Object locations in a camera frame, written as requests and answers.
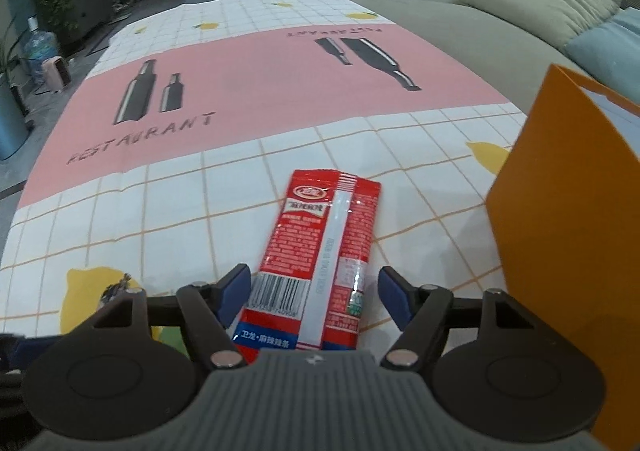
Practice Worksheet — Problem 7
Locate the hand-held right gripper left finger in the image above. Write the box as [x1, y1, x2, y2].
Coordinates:
[92, 263, 252, 372]

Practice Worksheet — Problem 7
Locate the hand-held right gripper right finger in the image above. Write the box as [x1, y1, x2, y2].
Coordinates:
[377, 266, 541, 373]

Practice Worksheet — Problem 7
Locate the red snack packet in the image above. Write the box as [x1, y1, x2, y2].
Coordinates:
[232, 169, 383, 352]

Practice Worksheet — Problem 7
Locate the pink printed tablecloth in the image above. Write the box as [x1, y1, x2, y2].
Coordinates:
[0, 0, 531, 337]

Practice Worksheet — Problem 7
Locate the dark cloth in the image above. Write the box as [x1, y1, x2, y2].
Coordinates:
[0, 331, 66, 382]

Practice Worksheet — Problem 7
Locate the grey-green sofa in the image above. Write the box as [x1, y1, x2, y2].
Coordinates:
[325, 0, 640, 132]

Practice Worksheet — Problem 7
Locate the blue water bottle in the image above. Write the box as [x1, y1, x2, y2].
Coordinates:
[22, 18, 61, 84]

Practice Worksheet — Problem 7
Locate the light blue cushion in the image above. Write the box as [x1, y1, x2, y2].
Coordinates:
[565, 8, 640, 96]

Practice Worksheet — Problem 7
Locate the grey-green pillow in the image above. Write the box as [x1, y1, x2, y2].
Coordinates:
[452, 0, 623, 49]

